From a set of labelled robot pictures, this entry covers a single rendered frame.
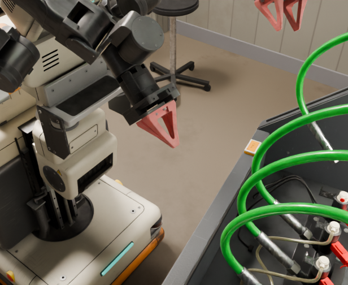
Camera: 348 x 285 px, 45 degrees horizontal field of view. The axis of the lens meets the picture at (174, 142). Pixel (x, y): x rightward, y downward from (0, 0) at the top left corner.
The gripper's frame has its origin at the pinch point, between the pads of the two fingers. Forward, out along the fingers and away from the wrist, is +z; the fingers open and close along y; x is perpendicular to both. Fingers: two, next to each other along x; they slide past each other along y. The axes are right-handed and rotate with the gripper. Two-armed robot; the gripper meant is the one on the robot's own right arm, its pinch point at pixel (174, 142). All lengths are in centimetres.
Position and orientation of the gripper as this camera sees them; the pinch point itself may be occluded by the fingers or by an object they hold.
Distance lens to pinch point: 73.5
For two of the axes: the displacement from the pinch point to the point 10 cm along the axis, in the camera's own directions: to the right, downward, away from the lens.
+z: 5.2, 8.5, 0.9
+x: 6.8, -4.8, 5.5
